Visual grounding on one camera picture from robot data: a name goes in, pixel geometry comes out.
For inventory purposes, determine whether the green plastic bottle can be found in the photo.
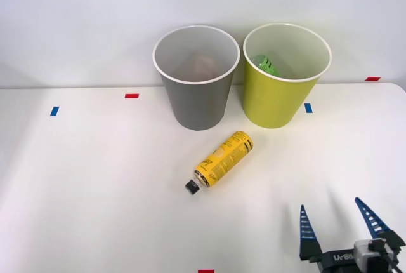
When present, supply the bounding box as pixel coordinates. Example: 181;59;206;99
252;53;282;79

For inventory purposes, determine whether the yellow bottle with black cap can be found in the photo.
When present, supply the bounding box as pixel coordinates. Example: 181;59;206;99
185;130;254;196

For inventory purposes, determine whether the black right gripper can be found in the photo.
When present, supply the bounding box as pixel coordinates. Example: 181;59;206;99
299;196;406;273

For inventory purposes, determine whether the yellow-green plastic waste bin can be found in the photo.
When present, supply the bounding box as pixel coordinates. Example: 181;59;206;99
242;23;333;130

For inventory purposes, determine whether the grey plastic waste bin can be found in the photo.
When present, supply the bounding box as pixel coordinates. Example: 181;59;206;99
152;24;241;131

